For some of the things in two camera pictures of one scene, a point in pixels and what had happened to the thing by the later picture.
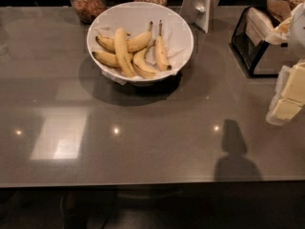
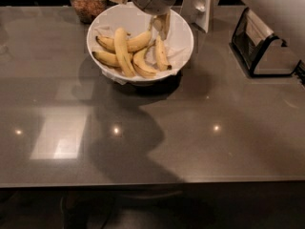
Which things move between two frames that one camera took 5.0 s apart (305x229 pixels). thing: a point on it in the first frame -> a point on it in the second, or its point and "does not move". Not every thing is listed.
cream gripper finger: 280,33 -> 161,22
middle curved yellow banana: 140,63 does not move
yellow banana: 160,57 does not move
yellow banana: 108,58 does not move
